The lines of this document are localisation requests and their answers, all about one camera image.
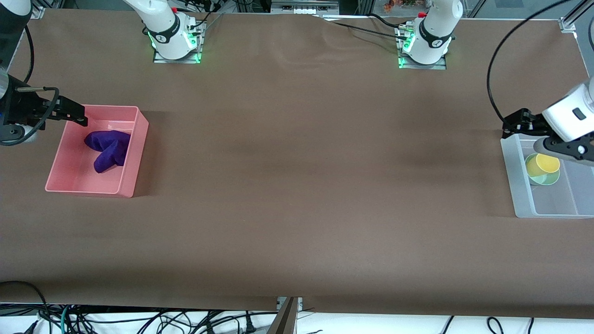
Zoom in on aluminium frame corner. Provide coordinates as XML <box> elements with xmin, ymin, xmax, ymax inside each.
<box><xmin>559</xmin><ymin>0</ymin><xmax>594</xmax><ymax>34</ymax></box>

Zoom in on thick black cable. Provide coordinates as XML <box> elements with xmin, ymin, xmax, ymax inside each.
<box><xmin>0</xmin><ymin>281</ymin><xmax>49</xmax><ymax>323</ymax></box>

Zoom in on purple cloth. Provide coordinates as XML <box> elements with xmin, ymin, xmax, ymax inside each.
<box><xmin>84</xmin><ymin>130</ymin><xmax>132</xmax><ymax>174</ymax></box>

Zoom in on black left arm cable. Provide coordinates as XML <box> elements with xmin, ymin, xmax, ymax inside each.
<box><xmin>486</xmin><ymin>0</ymin><xmax>574</xmax><ymax>127</ymax></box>

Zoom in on yellow cup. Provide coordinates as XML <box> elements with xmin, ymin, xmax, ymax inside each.
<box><xmin>526</xmin><ymin>153</ymin><xmax>561</xmax><ymax>178</ymax></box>

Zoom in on grey post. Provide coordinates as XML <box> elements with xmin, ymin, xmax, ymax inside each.
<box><xmin>268</xmin><ymin>297</ymin><xmax>300</xmax><ymax>334</ymax></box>

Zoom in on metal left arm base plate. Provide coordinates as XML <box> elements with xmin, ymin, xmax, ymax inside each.
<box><xmin>398</xmin><ymin>26</ymin><xmax>447</xmax><ymax>70</ymax></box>

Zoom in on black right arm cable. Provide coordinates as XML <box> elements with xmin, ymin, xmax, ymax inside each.
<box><xmin>0</xmin><ymin>26</ymin><xmax>61</xmax><ymax>147</ymax></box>

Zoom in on black cable across table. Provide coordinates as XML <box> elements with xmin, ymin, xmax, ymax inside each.
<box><xmin>369</xmin><ymin>13</ymin><xmax>411</xmax><ymax>31</ymax></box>
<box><xmin>320</xmin><ymin>16</ymin><xmax>409</xmax><ymax>41</ymax></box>

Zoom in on grey power strip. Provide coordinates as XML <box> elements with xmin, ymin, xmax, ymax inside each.
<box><xmin>271</xmin><ymin>0</ymin><xmax>340</xmax><ymax>14</ymax></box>

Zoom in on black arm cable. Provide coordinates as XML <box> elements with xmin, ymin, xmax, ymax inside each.
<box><xmin>486</xmin><ymin>0</ymin><xmax>574</xmax><ymax>127</ymax></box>
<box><xmin>0</xmin><ymin>26</ymin><xmax>61</xmax><ymax>147</ymax></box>

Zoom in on clear plastic bin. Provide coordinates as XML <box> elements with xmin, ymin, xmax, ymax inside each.
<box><xmin>500</xmin><ymin>134</ymin><xmax>594</xmax><ymax>218</ymax></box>

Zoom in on green bowl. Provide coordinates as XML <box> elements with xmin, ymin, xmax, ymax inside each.
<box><xmin>525</xmin><ymin>154</ymin><xmax>562</xmax><ymax>186</ymax></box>

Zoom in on pink plastic bin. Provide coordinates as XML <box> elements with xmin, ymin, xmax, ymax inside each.
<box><xmin>45</xmin><ymin>105</ymin><xmax>149</xmax><ymax>199</ymax></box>

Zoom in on orange items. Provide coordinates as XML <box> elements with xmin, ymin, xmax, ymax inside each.
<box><xmin>383</xmin><ymin>0</ymin><xmax>420</xmax><ymax>13</ymax></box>

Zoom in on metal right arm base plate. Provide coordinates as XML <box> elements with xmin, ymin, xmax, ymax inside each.
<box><xmin>153</xmin><ymin>21</ymin><xmax>204</xmax><ymax>64</ymax></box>

